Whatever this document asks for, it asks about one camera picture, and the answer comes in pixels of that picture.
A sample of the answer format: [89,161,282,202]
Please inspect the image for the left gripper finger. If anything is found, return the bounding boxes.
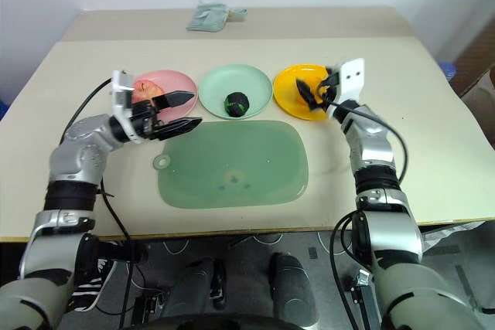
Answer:
[148,116,204,142]
[153,90,195,111]

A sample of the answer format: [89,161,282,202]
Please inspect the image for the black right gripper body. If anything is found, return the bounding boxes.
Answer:
[316,70,343,109]

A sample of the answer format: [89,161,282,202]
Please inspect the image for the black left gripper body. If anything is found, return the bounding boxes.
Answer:
[129,98,166,141]

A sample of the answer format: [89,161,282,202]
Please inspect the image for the yellow item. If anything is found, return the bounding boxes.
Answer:
[315,81,334,105]

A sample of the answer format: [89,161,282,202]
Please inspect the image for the pink red apple toy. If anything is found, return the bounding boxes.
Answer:
[131,79,164,109]

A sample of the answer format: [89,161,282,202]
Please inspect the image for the pink plate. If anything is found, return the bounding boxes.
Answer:
[131,69,199,124]

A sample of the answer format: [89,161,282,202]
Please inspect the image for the yellow plate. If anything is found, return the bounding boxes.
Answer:
[272,63,336,121]

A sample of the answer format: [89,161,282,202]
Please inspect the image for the dark green round item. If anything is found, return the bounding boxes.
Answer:
[224,91,250,117]

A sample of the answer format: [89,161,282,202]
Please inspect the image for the mint green plate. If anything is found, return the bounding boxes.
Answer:
[198,63,274,121]

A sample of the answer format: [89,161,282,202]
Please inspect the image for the translucent green cutting mat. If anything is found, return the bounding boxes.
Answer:
[152,119,310,210]

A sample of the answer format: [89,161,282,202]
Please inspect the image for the pale green folded bag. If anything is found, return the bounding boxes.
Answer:
[185,0,228,33]

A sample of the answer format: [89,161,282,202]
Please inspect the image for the small green packet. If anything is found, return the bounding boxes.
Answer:
[225,8,249,22]

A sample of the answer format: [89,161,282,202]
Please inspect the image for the brown cardboard box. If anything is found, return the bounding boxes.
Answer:
[448,15,495,130]

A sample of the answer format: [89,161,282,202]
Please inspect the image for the dark rounded robot foot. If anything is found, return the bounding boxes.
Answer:
[164,256,229,321]
[268,252,321,327]

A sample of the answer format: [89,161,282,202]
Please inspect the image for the black white striped shoe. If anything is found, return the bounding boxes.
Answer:
[70,255,119,312]

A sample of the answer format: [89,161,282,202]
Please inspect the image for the black box on floor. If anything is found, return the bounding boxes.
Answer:
[130,290,168,327]

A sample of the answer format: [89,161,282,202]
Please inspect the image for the crumpled clear plastic sheet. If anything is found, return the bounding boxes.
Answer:
[420,220,486,256]

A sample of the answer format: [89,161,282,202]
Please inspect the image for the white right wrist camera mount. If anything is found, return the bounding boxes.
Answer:
[326,57,367,119]

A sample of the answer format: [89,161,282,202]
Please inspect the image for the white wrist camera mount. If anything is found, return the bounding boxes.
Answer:
[110,70,141,142]
[326,57,367,119]

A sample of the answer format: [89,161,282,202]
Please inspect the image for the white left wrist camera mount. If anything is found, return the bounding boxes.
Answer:
[110,70,141,142]

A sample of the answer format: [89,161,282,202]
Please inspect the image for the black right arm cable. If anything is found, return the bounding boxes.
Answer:
[326,100,410,310]

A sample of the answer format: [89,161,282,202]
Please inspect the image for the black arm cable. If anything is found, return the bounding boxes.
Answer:
[60,77,136,330]
[326,100,410,310]

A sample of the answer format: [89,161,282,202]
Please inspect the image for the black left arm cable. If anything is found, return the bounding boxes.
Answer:
[60,77,136,330]

